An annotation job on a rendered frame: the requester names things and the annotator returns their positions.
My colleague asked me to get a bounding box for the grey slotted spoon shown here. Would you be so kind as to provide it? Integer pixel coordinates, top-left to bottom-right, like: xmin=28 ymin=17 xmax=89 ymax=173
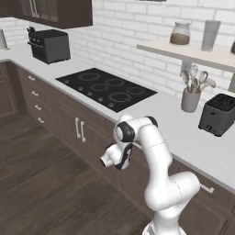
xmin=188 ymin=64 xmax=199 ymax=93

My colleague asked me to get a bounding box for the grey utensil pot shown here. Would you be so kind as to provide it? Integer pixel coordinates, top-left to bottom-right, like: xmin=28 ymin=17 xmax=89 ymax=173
xmin=180 ymin=87 xmax=202 ymax=114

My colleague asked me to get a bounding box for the white cupboard door handle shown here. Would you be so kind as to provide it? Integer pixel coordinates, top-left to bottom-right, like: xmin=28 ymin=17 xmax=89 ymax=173
xmin=74 ymin=117 xmax=81 ymax=140
xmin=80 ymin=120 xmax=87 ymax=143

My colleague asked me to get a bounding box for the tall brown cupboard door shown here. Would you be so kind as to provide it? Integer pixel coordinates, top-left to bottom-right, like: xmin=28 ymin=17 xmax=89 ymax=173
xmin=0 ymin=61 xmax=20 ymax=120

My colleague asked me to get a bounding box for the black toaster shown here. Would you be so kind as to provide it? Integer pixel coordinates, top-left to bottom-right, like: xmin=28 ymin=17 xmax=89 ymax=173
xmin=197 ymin=93 xmax=235 ymax=138

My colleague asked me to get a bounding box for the black toaster oven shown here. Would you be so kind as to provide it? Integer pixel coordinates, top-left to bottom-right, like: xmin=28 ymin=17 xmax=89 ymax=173
xmin=27 ymin=28 xmax=72 ymax=65

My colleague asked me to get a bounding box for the dark brown wall cupboard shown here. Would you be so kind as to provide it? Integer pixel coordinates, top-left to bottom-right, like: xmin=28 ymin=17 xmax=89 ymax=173
xmin=0 ymin=0 xmax=94 ymax=30

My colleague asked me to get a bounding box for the black hob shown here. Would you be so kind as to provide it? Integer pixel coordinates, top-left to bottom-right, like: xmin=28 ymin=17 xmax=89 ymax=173
xmin=55 ymin=67 xmax=159 ymax=114

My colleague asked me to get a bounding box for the glass jar with brown contents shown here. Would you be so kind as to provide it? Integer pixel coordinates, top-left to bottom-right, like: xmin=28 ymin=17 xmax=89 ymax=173
xmin=169 ymin=20 xmax=191 ymax=46

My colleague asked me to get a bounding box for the grey ladle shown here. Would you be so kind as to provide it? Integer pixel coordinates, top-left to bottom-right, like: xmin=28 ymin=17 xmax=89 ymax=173
xmin=198 ymin=78 xmax=217 ymax=94

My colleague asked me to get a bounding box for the pale wall shelf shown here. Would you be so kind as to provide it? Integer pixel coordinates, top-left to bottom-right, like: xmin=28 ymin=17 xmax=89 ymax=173
xmin=136 ymin=37 xmax=235 ymax=73

